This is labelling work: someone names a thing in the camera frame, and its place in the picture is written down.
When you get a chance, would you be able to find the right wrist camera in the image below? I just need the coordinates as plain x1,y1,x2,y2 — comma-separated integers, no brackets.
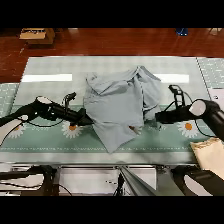
167,84,185,108

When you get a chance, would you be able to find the cardboard box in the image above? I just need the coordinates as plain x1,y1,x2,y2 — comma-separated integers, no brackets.
18,28,56,46

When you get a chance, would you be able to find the blue object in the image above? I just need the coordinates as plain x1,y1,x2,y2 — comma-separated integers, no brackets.
175,28,190,37

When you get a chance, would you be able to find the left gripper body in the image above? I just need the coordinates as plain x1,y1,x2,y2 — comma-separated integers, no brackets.
67,109,95,128

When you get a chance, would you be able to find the light blue shirt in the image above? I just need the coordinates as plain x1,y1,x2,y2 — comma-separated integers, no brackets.
82,65,164,155

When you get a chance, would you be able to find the cream garment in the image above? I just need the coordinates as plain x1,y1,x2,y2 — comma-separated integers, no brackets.
189,137,224,181

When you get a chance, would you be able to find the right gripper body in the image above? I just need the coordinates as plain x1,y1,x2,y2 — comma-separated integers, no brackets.
154,105,192,125

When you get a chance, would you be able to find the silver frame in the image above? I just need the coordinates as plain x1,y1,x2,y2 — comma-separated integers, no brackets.
0,161,224,197

